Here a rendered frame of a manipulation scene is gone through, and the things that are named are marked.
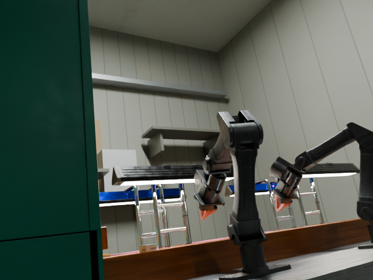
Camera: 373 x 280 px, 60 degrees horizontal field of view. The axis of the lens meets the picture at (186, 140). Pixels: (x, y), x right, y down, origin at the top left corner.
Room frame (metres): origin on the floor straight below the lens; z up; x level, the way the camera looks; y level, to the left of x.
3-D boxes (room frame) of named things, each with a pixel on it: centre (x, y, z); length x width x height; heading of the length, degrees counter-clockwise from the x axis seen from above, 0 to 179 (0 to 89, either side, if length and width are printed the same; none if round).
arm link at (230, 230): (0.93, -0.12, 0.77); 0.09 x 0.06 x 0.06; 102
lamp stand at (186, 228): (1.52, 0.09, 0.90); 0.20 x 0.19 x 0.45; 121
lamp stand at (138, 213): (1.86, 0.29, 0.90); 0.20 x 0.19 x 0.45; 121
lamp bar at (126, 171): (1.45, 0.05, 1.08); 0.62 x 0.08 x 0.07; 121
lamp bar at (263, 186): (2.43, -0.50, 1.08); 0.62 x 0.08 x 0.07; 121
